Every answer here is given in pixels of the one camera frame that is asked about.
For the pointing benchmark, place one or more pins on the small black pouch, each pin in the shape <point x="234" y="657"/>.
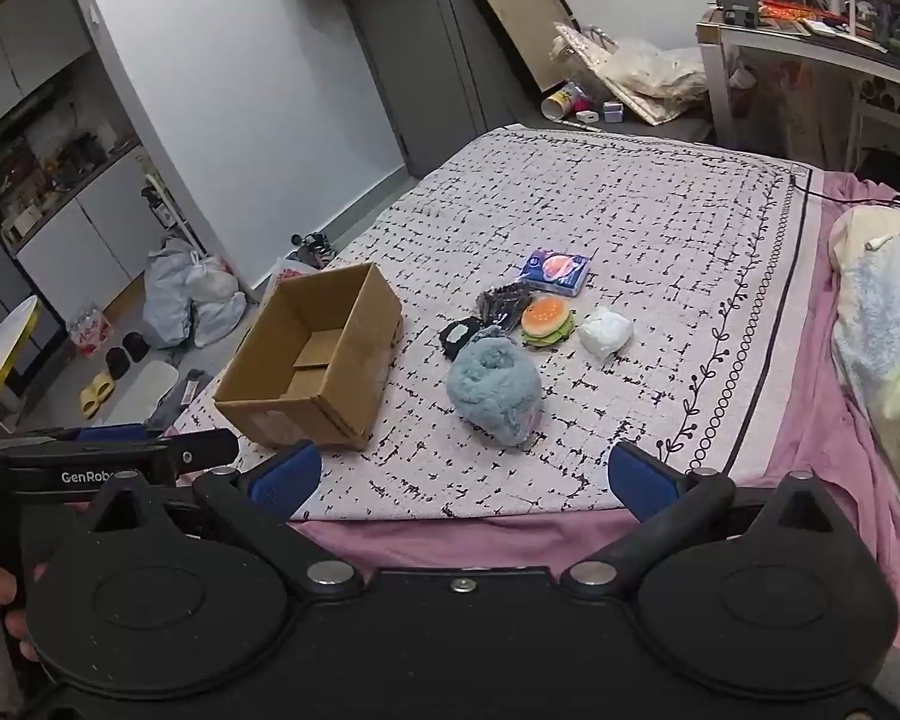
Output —
<point x="459" y="337"/>

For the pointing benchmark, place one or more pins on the black sneakers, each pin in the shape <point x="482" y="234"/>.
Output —
<point x="315" y="249"/>

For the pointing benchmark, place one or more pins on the cylindrical snack can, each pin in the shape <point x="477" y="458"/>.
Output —
<point x="559" y="103"/>

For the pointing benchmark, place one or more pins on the cardboard-backed frame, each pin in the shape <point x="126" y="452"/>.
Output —
<point x="517" y="7"/>

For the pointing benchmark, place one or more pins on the round white table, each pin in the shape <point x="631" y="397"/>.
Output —
<point x="7" y="360"/>

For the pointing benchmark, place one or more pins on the white floor mat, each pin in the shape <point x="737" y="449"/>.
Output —
<point x="146" y="386"/>

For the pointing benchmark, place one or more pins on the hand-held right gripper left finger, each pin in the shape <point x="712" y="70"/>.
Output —
<point x="292" y="476"/>

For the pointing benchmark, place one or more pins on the brown cardboard box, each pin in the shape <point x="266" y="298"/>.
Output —
<point x="277" y="420"/>

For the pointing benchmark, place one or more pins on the red patterned plastic bag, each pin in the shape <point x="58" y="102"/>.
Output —
<point x="294" y="276"/>

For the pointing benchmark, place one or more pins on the black mesh packet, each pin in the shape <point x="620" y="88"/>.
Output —
<point x="502" y="304"/>

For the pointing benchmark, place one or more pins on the pastel printed duvet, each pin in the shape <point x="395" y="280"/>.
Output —
<point x="885" y="330"/>

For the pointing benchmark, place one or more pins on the white desk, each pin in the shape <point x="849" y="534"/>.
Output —
<point x="795" y="45"/>

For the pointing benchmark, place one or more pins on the red bottle pack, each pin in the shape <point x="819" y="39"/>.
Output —
<point x="90" y="330"/>

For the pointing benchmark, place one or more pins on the grey cloth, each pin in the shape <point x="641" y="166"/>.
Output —
<point x="180" y="397"/>

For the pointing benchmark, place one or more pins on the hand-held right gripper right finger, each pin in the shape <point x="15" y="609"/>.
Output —
<point x="641" y="480"/>

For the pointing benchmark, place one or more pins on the blue tissue packet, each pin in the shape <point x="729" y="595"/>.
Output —
<point x="555" y="270"/>

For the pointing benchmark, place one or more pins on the black slippers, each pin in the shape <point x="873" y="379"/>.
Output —
<point x="127" y="352"/>

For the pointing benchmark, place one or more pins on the grey door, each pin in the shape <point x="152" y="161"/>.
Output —
<point x="420" y="75"/>

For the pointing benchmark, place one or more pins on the small purple box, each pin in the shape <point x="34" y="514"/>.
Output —
<point x="614" y="112"/>

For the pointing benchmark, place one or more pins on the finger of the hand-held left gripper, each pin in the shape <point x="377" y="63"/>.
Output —
<point x="195" y="450"/>
<point x="112" y="433"/>

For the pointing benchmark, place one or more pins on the white soft bundle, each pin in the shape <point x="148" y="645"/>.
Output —
<point x="604" y="334"/>

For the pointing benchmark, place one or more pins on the blue fluffy plush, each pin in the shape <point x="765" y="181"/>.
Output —
<point x="495" y="390"/>

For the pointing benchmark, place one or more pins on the white kitchen cabinet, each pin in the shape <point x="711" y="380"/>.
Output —
<point x="105" y="202"/>

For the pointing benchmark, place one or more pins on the yellow slippers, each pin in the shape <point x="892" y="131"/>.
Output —
<point x="96" y="394"/>

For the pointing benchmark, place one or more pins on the burger plush toy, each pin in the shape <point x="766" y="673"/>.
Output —
<point x="546" y="319"/>

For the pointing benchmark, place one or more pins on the white printed tote bag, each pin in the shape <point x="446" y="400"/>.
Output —
<point x="645" y="67"/>

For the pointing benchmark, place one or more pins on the white plastic bag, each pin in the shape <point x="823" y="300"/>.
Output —
<point x="217" y="307"/>

